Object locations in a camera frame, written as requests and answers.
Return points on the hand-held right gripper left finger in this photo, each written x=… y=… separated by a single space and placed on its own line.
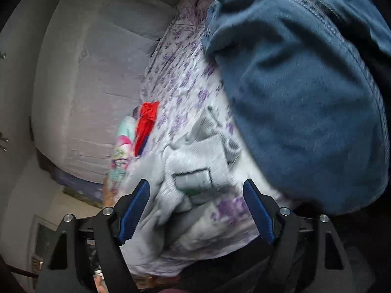
x=134 y=212

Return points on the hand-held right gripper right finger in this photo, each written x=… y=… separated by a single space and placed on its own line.
x=258 y=210

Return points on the blue pants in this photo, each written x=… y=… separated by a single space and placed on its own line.
x=293 y=94

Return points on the pastel printed garment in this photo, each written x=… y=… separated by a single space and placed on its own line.
x=122 y=155

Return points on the grey printed garment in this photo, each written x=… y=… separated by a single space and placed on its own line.
x=189 y=186

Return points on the red garment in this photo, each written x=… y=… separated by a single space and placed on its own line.
x=146 y=125

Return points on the purple floral bed sheet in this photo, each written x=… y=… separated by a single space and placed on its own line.
x=183 y=76

